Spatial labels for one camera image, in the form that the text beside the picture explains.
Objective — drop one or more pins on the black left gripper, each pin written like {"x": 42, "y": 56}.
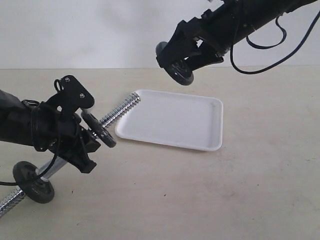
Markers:
{"x": 62, "y": 135}

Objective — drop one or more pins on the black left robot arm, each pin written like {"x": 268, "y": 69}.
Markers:
{"x": 15, "y": 120}

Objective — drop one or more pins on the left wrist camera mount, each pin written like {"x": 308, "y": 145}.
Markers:
{"x": 70, "y": 95}

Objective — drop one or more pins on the black plate without collar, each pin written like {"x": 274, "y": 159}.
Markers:
{"x": 97, "y": 129}

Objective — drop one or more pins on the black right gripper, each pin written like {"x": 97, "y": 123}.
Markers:
{"x": 215, "y": 28}

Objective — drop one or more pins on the chrome threaded dumbbell bar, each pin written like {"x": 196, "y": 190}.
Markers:
{"x": 17, "y": 195}

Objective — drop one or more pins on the white rectangular plastic tray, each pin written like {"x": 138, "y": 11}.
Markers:
{"x": 172, "y": 119}

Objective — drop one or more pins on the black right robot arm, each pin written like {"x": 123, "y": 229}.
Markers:
{"x": 254, "y": 14}

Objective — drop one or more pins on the black plate with collar nut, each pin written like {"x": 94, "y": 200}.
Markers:
{"x": 39, "y": 190}

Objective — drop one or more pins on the black weight plate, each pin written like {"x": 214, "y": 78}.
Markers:
{"x": 181, "y": 71}

